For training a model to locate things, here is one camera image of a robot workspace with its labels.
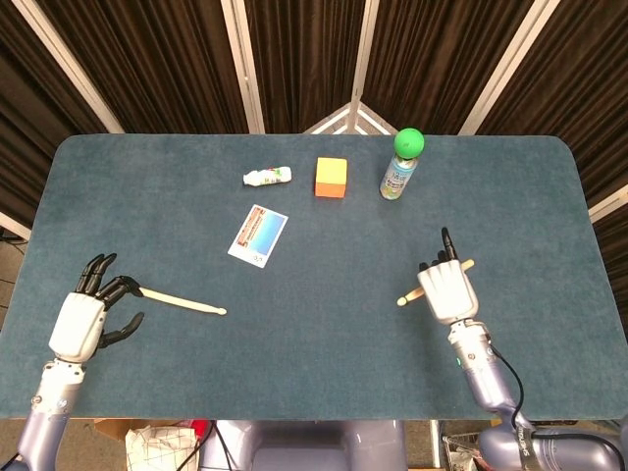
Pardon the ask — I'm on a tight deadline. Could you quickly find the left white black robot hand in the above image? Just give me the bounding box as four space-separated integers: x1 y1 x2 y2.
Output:
48 252 146 363

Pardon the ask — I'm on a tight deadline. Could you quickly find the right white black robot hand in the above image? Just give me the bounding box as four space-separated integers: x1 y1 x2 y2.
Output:
416 226 480 326

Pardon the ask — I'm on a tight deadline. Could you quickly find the wooden drumstick with black mark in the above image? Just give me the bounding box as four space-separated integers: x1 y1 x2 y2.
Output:
395 258 476 308

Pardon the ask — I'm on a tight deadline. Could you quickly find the plain wooden drumstick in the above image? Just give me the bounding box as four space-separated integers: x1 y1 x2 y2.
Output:
138 287 228 316

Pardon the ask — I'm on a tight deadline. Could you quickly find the cardboard box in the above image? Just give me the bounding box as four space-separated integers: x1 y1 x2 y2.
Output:
92 418 148 443

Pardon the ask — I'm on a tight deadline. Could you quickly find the light blue drink can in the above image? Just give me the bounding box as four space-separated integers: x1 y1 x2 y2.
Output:
379 151 420 201

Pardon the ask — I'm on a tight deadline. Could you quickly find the blue table cloth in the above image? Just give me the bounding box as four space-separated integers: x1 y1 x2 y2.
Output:
0 132 628 422

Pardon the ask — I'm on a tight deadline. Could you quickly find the white checked bag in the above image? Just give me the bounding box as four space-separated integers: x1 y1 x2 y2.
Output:
125 425 200 471

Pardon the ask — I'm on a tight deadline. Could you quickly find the green ball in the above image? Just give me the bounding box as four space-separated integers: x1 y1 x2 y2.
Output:
393 127 426 161

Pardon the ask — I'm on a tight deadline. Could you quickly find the orange yellow cube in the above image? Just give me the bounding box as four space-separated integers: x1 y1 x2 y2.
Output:
314 156 349 199

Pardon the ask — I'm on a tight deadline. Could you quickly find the blue picture card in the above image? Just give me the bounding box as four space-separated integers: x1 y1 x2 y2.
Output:
227 203 289 269

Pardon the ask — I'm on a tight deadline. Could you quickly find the brown curtain screen panel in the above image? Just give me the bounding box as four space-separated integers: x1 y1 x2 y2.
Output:
350 0 560 134
14 0 259 134
220 0 379 134
460 0 628 222
0 0 124 241

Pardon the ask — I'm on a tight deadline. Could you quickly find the grey robot torso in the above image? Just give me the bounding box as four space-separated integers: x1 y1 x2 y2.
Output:
198 419 408 471

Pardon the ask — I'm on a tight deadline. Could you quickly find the small white plastic bottle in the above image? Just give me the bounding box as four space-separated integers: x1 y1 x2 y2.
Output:
242 166 292 187

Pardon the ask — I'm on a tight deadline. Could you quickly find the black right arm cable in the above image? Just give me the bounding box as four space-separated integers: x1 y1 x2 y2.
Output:
490 342 628 467

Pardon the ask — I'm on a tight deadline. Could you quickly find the wire basket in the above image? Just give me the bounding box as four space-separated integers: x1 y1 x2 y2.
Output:
441 431 485 471

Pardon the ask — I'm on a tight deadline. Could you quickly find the black torso cable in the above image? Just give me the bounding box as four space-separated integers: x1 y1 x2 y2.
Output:
211 420 235 471

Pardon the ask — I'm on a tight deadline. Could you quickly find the white screen foot frame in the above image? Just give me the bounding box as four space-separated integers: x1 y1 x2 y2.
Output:
303 101 398 136

